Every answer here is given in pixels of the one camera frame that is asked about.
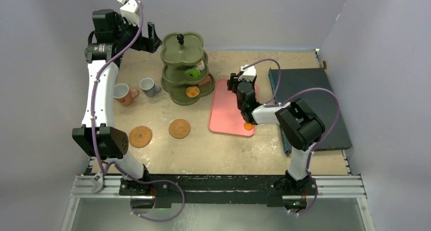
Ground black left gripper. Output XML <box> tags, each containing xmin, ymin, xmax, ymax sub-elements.
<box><xmin>114</xmin><ymin>14</ymin><xmax>161</xmax><ymax>53</ymax></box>

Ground pink serving tray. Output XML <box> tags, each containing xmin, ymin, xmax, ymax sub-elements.
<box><xmin>208</xmin><ymin>79</ymin><xmax>255</xmax><ymax>137</ymax></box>

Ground pink strawberry triangle cake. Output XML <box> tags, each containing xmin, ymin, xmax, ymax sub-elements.
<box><xmin>198</xmin><ymin>76</ymin><xmax>211</xmax><ymax>86</ymax></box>

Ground green three-tier stand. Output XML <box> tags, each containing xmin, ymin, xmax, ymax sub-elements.
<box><xmin>161</xmin><ymin>32</ymin><xmax>215</xmax><ymax>106</ymax></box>

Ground white cream roll cake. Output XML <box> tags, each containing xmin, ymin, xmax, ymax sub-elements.
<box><xmin>196</xmin><ymin>60</ymin><xmax>205</xmax><ymax>71</ymax></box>

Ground paw print bun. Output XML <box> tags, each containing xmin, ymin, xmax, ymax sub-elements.
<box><xmin>186</xmin><ymin>86</ymin><xmax>200</xmax><ymax>98</ymax></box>

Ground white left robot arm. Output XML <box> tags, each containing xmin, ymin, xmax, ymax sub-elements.
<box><xmin>72</xmin><ymin>8</ymin><xmax>161</xmax><ymax>195</ymax></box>

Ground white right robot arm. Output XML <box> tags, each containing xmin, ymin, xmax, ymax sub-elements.
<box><xmin>227</xmin><ymin>73</ymin><xmax>326</xmax><ymax>194</ymax></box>

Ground round orange cookie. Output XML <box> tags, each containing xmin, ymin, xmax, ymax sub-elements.
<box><xmin>243</xmin><ymin>123</ymin><xmax>254</xmax><ymax>130</ymax></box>

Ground grey mug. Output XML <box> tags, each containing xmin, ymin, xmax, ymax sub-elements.
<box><xmin>139</xmin><ymin>78</ymin><xmax>162</xmax><ymax>97</ymax></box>

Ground orange mug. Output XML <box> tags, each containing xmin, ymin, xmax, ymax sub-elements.
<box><xmin>113</xmin><ymin>83</ymin><xmax>140</xmax><ymax>107</ymax></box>

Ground dark grey flat box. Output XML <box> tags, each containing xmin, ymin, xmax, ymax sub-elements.
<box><xmin>274</xmin><ymin>68</ymin><xmax>352</xmax><ymax>151</ymax></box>

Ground left woven coaster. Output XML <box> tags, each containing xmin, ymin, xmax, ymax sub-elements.
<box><xmin>129</xmin><ymin>125</ymin><xmax>152</xmax><ymax>148</ymax></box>

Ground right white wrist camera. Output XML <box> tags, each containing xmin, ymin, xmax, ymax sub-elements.
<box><xmin>238</xmin><ymin>64</ymin><xmax>257</xmax><ymax>83</ymax></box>

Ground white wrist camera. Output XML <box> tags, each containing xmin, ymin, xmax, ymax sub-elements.
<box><xmin>238</xmin><ymin>64</ymin><xmax>257</xmax><ymax>83</ymax></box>
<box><xmin>117</xmin><ymin>0</ymin><xmax>140</xmax><ymax>27</ymax></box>

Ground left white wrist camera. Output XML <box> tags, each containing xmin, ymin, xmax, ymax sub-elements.
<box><xmin>117</xmin><ymin>0</ymin><xmax>140</xmax><ymax>27</ymax></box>

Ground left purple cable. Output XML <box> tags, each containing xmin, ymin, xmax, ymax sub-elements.
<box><xmin>90</xmin><ymin>0</ymin><xmax>187</xmax><ymax>223</ymax></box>

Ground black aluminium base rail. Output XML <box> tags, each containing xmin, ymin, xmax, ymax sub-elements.
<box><xmin>71</xmin><ymin>174</ymin><xmax>366</xmax><ymax>210</ymax></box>

